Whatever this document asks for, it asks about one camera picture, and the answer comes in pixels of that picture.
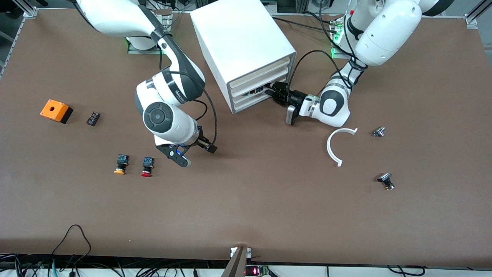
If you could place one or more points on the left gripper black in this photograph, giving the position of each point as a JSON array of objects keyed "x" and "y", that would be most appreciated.
[{"x": 296, "y": 98}]

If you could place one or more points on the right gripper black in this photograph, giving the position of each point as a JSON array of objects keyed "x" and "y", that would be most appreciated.
[{"x": 201, "y": 142}]

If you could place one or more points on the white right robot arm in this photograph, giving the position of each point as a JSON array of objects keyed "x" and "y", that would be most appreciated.
[{"x": 115, "y": 17}]

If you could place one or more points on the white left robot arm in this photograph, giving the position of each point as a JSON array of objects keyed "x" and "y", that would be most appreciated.
[{"x": 388, "y": 34}]

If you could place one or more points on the white plastic drawer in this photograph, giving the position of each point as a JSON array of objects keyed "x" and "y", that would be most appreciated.
[
  {"x": 253, "y": 100},
  {"x": 261, "y": 73},
  {"x": 253, "y": 85}
]

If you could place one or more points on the red mushroom push button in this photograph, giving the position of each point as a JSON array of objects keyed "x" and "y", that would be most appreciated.
[{"x": 147, "y": 165}]

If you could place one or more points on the white drawer cabinet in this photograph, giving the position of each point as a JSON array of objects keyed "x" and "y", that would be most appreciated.
[{"x": 238, "y": 34}]

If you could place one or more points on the yellow mushroom push button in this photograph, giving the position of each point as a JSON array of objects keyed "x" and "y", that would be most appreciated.
[{"x": 121, "y": 163}]

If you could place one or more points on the white curved plastic strip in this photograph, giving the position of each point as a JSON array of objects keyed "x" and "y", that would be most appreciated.
[{"x": 328, "y": 148}]

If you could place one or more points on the small black contact block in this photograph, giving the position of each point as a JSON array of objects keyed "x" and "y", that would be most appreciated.
[{"x": 93, "y": 118}]

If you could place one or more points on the device with red display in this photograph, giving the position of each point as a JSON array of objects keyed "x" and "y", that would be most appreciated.
[{"x": 255, "y": 271}]

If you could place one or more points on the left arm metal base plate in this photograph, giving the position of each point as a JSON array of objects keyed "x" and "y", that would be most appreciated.
[{"x": 333, "y": 55}]

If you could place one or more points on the silver selector switch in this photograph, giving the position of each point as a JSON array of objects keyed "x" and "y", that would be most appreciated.
[{"x": 378, "y": 132}]

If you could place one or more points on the brown camera mount beam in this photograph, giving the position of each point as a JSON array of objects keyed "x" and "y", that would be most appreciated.
[{"x": 236, "y": 265}]

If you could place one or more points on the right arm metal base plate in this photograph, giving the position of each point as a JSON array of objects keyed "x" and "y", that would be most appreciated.
[{"x": 130, "y": 50}]

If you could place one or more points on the orange button enclosure box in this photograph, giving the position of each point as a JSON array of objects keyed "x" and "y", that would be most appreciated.
[{"x": 54, "y": 109}]

